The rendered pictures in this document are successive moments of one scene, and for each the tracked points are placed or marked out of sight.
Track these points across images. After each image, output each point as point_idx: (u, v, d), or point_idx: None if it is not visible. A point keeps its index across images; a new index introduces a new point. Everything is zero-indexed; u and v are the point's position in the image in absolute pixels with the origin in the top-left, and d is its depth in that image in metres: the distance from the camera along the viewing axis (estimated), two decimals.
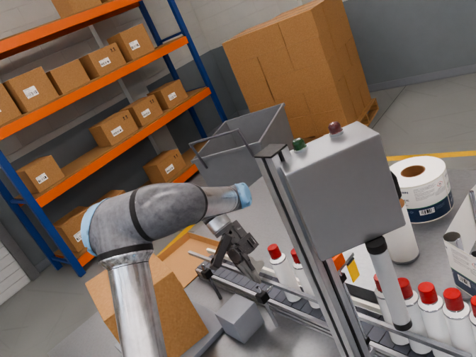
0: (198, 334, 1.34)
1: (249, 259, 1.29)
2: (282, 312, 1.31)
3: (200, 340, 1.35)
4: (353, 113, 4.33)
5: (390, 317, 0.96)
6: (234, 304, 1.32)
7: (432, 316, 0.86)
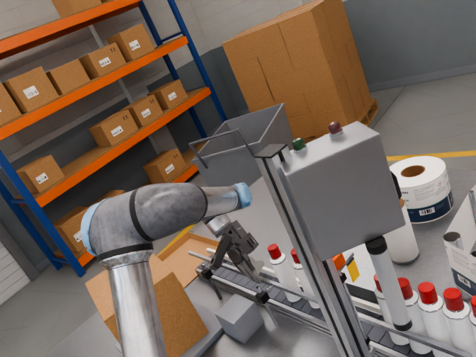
0: (198, 334, 1.34)
1: (249, 259, 1.29)
2: (282, 312, 1.31)
3: (200, 340, 1.35)
4: (353, 113, 4.33)
5: (390, 317, 0.96)
6: (234, 304, 1.32)
7: (432, 316, 0.86)
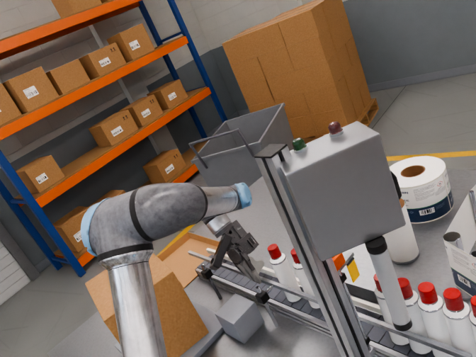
0: (198, 334, 1.34)
1: (249, 259, 1.29)
2: (282, 312, 1.31)
3: (200, 340, 1.35)
4: (353, 113, 4.33)
5: (390, 317, 0.96)
6: (234, 304, 1.32)
7: (432, 316, 0.86)
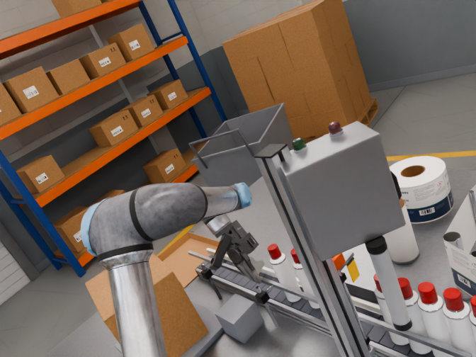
0: (198, 334, 1.34)
1: (249, 259, 1.29)
2: (282, 312, 1.31)
3: (200, 340, 1.35)
4: (353, 113, 4.33)
5: (390, 317, 0.96)
6: (234, 304, 1.32)
7: (432, 316, 0.86)
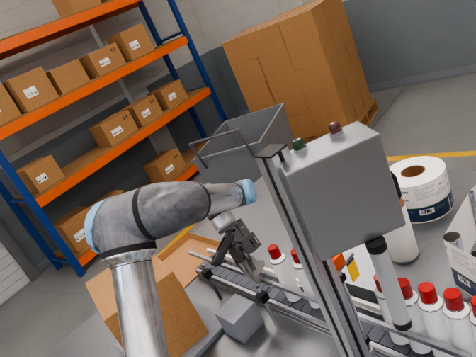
0: (198, 334, 1.34)
1: (251, 258, 1.29)
2: (282, 312, 1.31)
3: (200, 340, 1.35)
4: (353, 113, 4.33)
5: (390, 317, 0.96)
6: (234, 304, 1.32)
7: (432, 316, 0.86)
